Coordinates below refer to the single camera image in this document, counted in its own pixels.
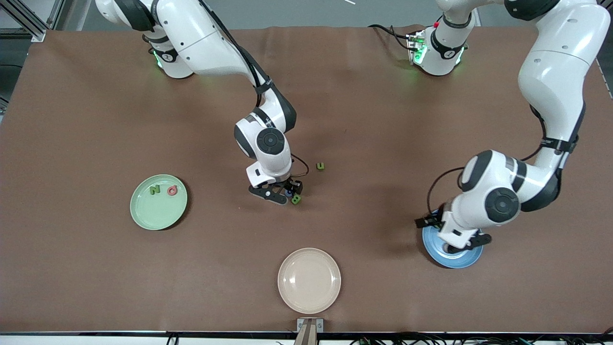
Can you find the blue plate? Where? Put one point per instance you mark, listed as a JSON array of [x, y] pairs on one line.
[[455, 261]]

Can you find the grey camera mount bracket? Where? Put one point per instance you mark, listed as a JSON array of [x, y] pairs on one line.
[[310, 328]]

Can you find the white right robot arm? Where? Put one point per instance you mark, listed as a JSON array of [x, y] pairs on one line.
[[201, 33]]

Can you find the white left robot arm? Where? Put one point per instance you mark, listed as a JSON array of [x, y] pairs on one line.
[[555, 72]]

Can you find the green plate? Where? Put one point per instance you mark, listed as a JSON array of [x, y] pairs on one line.
[[158, 211]]

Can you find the brown table cover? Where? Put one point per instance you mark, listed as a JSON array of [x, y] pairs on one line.
[[335, 96]]

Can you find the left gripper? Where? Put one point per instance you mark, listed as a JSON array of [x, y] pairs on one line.
[[433, 220]]

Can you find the beige plate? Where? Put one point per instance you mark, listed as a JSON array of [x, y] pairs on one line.
[[309, 280]]

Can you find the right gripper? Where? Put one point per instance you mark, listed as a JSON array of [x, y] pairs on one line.
[[289, 182]]

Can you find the green letter B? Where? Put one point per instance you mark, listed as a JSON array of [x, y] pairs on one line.
[[296, 200]]

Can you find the aluminium frame profile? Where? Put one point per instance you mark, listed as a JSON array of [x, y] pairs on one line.
[[36, 31]]

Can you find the red letter Q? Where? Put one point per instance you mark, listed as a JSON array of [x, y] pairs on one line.
[[172, 190]]

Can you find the left arm base connector panel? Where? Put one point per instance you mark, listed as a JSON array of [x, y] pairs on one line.
[[415, 48]]

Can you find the green letter N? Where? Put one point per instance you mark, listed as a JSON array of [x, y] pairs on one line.
[[154, 189]]

